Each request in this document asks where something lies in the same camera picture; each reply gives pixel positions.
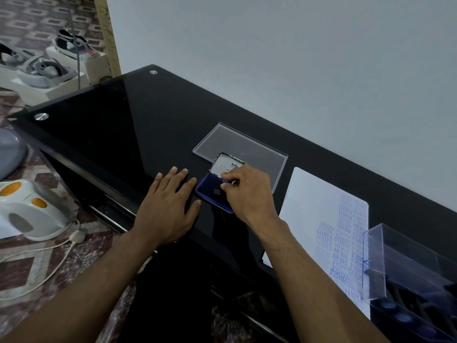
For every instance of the person's left hand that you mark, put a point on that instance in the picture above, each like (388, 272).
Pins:
(162, 214)

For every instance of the person's left thumb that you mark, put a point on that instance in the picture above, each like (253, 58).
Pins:
(193, 212)

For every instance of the white stamped paper sheet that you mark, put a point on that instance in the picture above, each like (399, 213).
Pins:
(314, 214)

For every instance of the person's left little finger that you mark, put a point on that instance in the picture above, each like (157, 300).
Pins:
(156, 183)

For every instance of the clear plastic stamp box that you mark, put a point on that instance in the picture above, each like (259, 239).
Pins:
(410, 267)

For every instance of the blue ink stamp pad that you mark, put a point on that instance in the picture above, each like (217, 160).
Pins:
(209, 192)

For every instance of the person's right hand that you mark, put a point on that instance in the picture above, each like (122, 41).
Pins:
(251, 198)

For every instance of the white cardboard box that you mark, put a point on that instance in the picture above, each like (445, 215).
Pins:
(46, 94)
(94, 67)

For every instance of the person's right thumb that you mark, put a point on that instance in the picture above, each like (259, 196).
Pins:
(228, 187)

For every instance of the clear plastic box lid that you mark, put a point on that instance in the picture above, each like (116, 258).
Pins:
(232, 142)

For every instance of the small blue rubber stamp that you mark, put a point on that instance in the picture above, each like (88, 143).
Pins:
(226, 181)

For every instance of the white appliance with orange buttons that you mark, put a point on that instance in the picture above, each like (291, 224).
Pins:
(30, 210)

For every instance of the grey white headset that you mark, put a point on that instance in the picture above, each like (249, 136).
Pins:
(44, 71)
(12, 55)

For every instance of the wooden door frame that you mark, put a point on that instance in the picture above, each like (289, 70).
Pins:
(107, 35)

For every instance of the person's left middle finger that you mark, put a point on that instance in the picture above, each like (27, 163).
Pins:
(179, 182)

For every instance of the person's right forearm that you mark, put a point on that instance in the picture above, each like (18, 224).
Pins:
(314, 296)

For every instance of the set of dark blue stamps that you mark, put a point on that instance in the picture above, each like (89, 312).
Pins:
(414, 310)

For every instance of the person's left forearm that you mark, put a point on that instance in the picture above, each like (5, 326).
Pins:
(82, 292)

